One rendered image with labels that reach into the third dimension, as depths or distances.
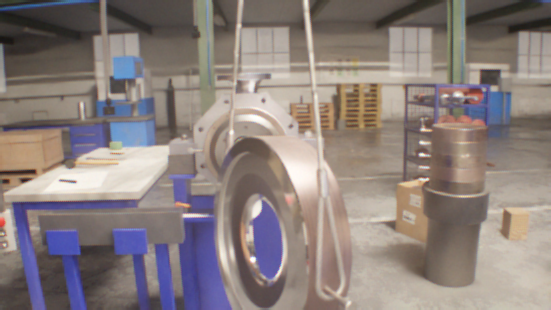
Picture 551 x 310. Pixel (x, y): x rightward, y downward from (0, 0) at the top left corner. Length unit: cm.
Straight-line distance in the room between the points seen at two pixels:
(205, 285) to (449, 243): 159
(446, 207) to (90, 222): 206
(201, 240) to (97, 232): 59
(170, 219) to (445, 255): 187
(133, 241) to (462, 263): 209
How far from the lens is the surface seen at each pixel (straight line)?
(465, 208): 275
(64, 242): 188
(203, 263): 221
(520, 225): 396
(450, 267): 293
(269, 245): 216
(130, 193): 210
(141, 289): 233
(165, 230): 174
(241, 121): 172
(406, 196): 373
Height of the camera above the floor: 138
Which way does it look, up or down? 10 degrees down
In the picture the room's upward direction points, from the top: 1 degrees counter-clockwise
